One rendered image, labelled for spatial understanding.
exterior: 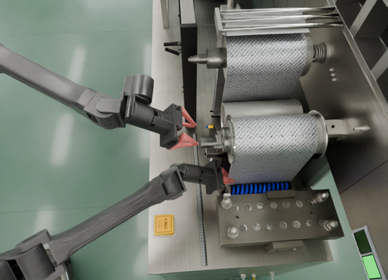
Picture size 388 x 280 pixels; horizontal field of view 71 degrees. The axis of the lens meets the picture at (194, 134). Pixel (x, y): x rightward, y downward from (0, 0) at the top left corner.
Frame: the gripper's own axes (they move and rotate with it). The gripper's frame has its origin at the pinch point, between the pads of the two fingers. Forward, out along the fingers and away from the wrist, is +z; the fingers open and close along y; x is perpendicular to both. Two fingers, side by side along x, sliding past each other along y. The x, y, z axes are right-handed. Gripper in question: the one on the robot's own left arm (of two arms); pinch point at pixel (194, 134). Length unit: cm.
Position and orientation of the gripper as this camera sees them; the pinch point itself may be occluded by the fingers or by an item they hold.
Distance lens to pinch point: 75.1
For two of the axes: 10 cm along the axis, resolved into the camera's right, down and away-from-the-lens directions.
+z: 7.7, 2.7, 5.8
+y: 0.7, 8.6, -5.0
